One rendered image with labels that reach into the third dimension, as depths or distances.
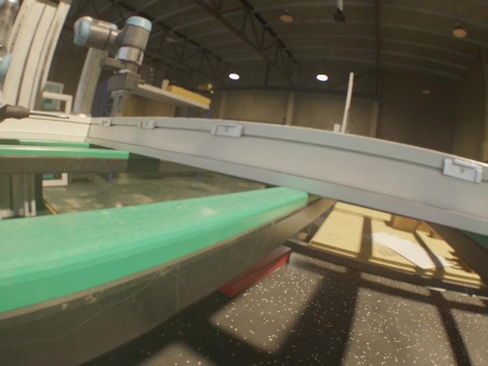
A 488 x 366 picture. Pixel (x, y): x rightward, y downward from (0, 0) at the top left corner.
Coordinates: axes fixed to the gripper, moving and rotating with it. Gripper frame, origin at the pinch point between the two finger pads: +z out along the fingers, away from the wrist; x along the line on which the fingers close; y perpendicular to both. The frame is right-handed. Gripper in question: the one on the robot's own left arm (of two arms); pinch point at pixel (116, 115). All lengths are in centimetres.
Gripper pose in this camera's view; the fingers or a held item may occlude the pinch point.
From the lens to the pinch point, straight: 80.0
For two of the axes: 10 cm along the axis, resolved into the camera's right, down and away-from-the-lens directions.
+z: -1.6, 9.8, 1.3
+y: 5.2, -0.3, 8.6
